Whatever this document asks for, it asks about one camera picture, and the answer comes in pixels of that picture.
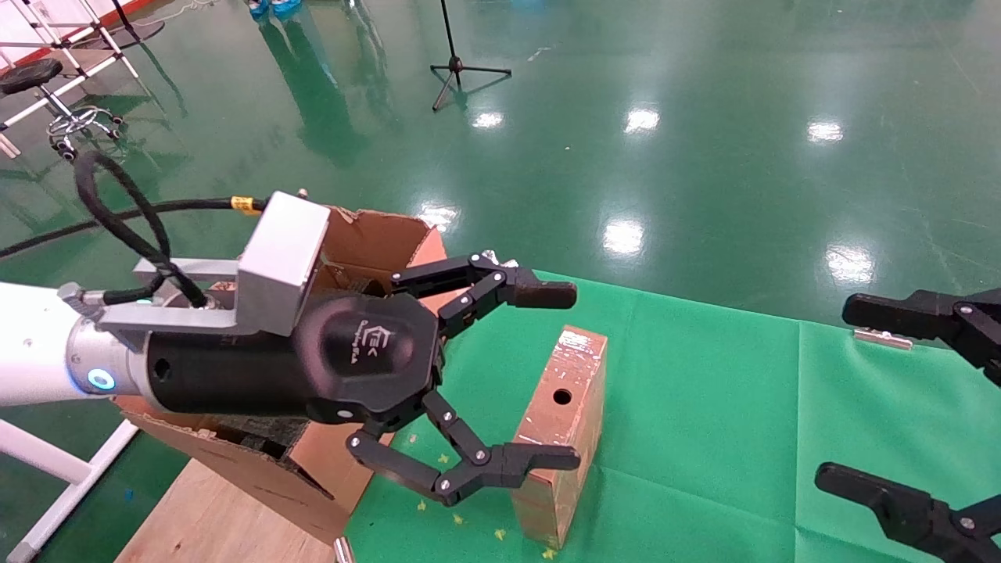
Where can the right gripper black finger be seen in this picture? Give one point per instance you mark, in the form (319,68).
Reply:
(907,512)
(899,313)

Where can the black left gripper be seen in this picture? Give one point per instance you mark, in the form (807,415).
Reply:
(367,360)

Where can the small cardboard box with hole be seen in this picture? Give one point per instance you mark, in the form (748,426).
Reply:
(567,438)

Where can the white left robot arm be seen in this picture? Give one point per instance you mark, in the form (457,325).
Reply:
(31,344)

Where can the torn open cardboard carton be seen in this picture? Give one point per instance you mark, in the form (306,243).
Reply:
(375,234)

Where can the silver metal cloth clip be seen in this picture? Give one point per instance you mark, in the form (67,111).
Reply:
(882,338)
(342,550)
(491,256)

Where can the green table cloth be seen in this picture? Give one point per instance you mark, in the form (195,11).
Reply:
(704,430)

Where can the black tripod stand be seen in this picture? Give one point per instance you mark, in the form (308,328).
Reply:
(456,66)

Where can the blue shoe cover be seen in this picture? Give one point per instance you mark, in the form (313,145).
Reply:
(256,6)
(285,6)

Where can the black round stand base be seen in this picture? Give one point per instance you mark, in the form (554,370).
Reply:
(145,31)

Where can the white tube rack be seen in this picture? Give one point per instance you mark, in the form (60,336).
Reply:
(98,31)

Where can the black swivel stool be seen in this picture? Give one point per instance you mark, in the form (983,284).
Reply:
(31,76)

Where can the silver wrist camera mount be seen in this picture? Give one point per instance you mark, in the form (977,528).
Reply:
(281,250)

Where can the white table frame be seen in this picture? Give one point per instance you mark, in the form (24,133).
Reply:
(70,493)

